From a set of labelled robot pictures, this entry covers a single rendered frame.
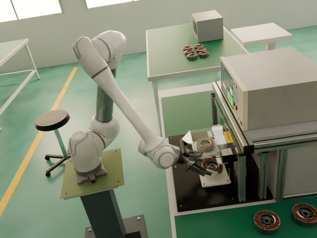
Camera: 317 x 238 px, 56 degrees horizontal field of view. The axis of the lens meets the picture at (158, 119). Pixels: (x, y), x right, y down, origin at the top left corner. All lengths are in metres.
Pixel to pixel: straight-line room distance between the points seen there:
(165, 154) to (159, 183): 1.53
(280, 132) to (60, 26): 5.40
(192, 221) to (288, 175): 0.50
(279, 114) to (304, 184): 0.37
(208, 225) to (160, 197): 1.25
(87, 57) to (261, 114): 0.82
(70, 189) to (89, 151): 0.26
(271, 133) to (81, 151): 1.01
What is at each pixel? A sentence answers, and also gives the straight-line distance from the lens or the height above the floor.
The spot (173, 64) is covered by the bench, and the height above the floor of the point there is 0.75.
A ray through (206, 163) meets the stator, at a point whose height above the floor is 0.85.
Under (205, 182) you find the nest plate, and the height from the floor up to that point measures 0.78.
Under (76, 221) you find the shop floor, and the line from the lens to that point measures 2.74.
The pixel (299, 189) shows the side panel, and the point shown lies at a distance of 1.61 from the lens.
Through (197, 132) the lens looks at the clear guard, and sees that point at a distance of 1.51.
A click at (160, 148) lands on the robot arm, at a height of 1.13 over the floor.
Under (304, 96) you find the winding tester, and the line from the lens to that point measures 1.43.
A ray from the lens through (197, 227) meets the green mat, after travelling 1.49.
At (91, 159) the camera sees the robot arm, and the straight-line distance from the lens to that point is 1.79.
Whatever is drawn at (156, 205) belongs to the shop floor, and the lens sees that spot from 2.63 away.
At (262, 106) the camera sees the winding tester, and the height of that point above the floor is 1.23.
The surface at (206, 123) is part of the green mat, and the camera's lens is 2.15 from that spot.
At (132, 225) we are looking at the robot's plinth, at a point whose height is 0.02.
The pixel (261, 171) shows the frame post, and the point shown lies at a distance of 1.46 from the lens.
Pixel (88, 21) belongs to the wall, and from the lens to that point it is 6.19.
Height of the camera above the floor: 1.91
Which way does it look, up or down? 31 degrees down
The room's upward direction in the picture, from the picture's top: 9 degrees counter-clockwise
